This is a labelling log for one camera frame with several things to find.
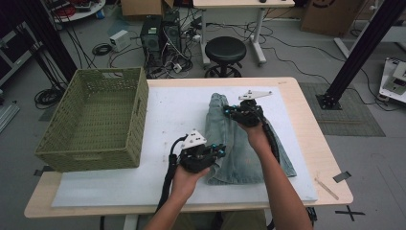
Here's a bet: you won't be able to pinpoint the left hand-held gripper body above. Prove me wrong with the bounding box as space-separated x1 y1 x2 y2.
177 128 218 173

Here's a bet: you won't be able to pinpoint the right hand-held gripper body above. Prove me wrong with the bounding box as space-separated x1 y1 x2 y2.
229 90 273 127

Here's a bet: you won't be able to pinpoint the light blue denim skirt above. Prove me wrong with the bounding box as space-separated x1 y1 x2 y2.
204 92 298 186

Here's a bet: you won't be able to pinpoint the green woven basket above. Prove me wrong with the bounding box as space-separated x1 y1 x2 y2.
34 66 150 173

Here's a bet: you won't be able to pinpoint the person's right hand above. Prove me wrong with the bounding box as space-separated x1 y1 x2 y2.
237 121 273 155

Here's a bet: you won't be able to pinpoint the person's left hand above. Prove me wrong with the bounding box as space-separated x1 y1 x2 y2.
171 163 212 201

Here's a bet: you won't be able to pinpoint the white foam mat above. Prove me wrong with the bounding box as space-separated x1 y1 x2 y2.
51 85 319 209

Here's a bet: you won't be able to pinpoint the black round stool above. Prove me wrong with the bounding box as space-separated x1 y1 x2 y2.
204 35 248 79

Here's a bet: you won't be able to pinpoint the person's khaki trousers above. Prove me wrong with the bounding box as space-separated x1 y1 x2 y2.
178 210 268 230

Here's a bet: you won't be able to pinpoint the black computer tower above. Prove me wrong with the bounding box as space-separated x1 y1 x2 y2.
139 14 164 70
162 11 184 57

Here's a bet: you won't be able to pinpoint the grey floor mat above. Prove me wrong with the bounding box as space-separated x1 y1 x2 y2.
298 81 387 138

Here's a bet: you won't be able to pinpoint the white desk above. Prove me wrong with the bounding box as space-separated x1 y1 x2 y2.
192 0 296 67

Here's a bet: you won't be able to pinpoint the thin wooden stick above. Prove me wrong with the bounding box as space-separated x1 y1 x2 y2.
314 177 340 201

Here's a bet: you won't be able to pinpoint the black tape piece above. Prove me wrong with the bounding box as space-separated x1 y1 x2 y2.
33 165 56 177
332 171 352 184

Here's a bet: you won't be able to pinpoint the large cardboard box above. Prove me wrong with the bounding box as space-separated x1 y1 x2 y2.
300 0 368 37

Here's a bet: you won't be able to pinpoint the small white box device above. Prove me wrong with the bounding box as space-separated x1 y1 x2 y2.
108 29 132 53

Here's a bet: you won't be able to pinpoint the small cardboard box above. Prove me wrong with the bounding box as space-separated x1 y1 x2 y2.
120 0 175 17

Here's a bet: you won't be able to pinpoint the black tape cross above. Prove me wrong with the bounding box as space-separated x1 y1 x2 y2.
334 205 367 222

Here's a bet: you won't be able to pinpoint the white machine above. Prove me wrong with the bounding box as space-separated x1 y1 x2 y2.
377 57 406 104

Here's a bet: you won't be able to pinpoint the round white table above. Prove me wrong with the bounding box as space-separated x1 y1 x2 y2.
44 0 107 23

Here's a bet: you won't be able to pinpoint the grey metal rails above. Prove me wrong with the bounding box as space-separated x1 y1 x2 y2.
0 102 21 133

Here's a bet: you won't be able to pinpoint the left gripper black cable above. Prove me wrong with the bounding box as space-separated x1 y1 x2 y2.
156 135 189 213

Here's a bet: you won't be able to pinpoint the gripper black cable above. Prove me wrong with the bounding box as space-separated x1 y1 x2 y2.
260 114 318 230
156 135 189 213

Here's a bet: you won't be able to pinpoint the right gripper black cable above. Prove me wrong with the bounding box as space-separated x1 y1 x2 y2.
260 114 318 230

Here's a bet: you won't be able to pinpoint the tangle of floor cables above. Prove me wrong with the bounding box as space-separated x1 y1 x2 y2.
161 15 207 80

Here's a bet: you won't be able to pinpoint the black metal stand post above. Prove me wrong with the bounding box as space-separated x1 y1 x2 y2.
12 0 79 84
315 0 406 111

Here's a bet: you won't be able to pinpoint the coiled black cable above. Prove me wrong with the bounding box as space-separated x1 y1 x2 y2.
91 42 113 57

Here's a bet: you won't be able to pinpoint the bundle of black cables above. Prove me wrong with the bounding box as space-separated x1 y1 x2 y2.
34 86 66 110

